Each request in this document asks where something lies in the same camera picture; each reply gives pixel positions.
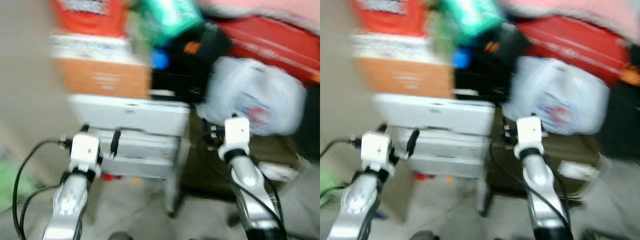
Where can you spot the pink cloth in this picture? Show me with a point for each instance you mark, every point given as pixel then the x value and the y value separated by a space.
pixel 575 10
pixel 270 10

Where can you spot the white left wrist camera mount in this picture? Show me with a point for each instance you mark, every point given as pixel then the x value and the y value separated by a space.
pixel 376 149
pixel 85 150

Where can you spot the dark brown cabinet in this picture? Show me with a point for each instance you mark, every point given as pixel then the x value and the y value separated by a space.
pixel 280 150
pixel 580 150

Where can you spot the red orange box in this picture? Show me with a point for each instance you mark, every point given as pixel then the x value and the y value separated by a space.
pixel 390 20
pixel 90 22

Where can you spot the brown cardboard box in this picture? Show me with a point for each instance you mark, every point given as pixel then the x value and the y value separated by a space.
pixel 405 77
pixel 100 77

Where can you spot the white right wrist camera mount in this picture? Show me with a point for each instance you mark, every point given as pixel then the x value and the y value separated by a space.
pixel 531 132
pixel 236 134

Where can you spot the white patterned box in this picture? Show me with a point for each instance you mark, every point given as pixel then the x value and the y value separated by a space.
pixel 395 47
pixel 90 47

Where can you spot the blue cap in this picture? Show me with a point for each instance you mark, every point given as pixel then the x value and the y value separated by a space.
pixel 160 59
pixel 461 58

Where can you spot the white plastic bag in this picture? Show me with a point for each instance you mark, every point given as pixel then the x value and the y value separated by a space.
pixel 250 90
pixel 555 90

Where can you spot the robot left leg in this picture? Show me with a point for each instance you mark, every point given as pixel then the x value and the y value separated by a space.
pixel 120 236
pixel 422 235

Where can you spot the red suitcase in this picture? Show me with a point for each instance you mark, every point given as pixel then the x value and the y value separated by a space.
pixel 280 45
pixel 575 45

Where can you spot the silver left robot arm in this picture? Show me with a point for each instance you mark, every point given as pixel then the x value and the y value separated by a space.
pixel 67 205
pixel 357 200

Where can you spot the white plastic drawer unit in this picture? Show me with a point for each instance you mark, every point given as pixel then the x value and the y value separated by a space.
pixel 135 115
pixel 440 114

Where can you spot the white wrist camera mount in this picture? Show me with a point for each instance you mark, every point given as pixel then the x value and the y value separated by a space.
pixel 85 150
pixel 236 134
pixel 376 149
pixel 531 132

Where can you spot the green package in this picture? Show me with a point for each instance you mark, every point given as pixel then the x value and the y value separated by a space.
pixel 475 17
pixel 170 17

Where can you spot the green cloth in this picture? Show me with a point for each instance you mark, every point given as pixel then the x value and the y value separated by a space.
pixel 327 185
pixel 10 185

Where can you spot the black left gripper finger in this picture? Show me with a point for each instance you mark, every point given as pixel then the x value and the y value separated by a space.
pixel 115 142
pixel 85 128
pixel 381 127
pixel 413 141

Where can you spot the black bag orange logo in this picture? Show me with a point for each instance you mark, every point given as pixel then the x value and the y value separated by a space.
pixel 487 75
pixel 185 75

